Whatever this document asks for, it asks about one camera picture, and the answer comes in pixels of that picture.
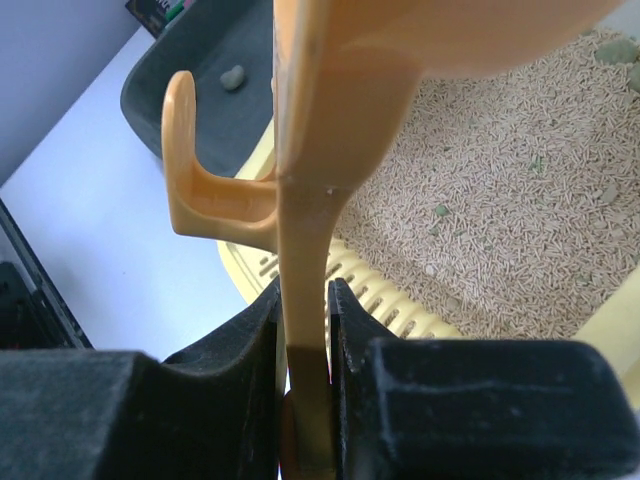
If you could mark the dark grey plastic tray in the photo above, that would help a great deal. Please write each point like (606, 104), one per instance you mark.
(207, 39)

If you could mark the book with markers cover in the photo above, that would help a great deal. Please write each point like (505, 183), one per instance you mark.
(156, 15)

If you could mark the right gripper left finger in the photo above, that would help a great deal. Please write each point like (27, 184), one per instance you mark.
(209, 411)

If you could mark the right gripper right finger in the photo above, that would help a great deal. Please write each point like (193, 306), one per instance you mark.
(472, 409)

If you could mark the aluminium frame rail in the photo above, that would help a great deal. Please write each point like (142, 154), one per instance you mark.
(33, 313)

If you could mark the green waste clump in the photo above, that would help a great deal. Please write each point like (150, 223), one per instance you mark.
(621, 51)
(233, 79)

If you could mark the beige litter pellets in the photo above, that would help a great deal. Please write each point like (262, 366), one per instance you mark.
(569, 80)

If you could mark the yellow litter box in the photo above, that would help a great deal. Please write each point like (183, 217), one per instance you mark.
(400, 310)

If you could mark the orange litter scoop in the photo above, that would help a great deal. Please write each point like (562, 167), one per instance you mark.
(345, 74)

